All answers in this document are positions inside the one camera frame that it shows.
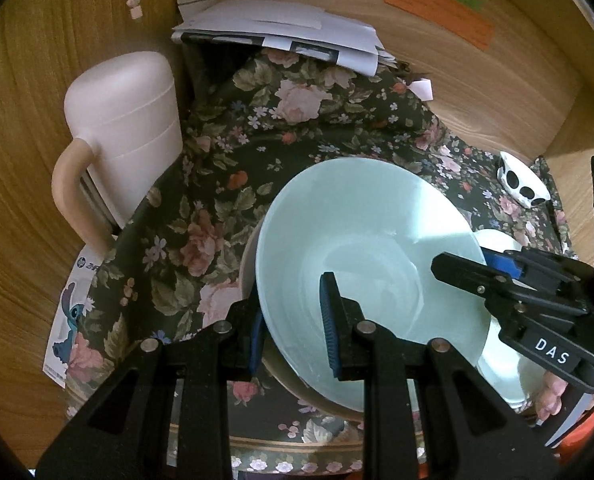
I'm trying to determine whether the mint green plate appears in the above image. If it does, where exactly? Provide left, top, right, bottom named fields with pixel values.
left=472, top=229, right=545, bottom=411

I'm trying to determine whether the person's right forearm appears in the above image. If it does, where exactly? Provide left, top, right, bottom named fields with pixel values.
left=557, top=410, right=594, bottom=461

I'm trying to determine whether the stack of white papers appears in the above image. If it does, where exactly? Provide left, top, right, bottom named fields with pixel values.
left=171, top=0, right=385, bottom=78

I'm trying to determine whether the black dotted white bowl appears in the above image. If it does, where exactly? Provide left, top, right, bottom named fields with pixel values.
left=498, top=152, right=552, bottom=208

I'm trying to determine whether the pink bowl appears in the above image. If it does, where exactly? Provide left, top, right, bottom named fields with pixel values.
left=238, top=230, right=373, bottom=421

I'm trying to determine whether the mint green bowl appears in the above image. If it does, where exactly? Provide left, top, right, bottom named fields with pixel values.
left=255, top=157, right=490, bottom=413

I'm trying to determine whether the person's right hand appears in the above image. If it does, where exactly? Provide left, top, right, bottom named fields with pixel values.
left=536, top=377, right=571, bottom=423

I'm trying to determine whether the beige pitcher with handle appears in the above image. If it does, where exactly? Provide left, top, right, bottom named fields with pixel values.
left=51, top=51, right=184, bottom=256

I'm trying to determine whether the stack of magazines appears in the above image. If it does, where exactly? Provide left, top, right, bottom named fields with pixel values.
left=374, top=45, right=403, bottom=73

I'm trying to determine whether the cartoon printed paper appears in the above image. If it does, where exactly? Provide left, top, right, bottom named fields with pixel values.
left=42, top=247, right=98, bottom=388

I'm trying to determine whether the white paper slip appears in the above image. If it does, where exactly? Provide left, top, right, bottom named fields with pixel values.
left=409, top=77, right=435, bottom=103

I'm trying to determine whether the orange paper note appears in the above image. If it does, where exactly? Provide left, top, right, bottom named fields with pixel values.
left=383, top=0, right=495, bottom=52

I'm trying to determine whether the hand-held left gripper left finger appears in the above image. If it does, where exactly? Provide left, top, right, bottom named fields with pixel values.
left=34, top=300, right=265, bottom=480

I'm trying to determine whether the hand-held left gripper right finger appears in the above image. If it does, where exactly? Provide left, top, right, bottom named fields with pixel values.
left=318, top=271, right=560, bottom=480

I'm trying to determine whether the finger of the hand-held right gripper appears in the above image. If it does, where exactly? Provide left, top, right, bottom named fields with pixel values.
left=431, top=252, right=528, bottom=313
left=479, top=246, right=578, bottom=291

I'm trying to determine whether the floral cloth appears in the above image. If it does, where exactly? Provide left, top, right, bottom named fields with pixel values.
left=64, top=50, right=582, bottom=476

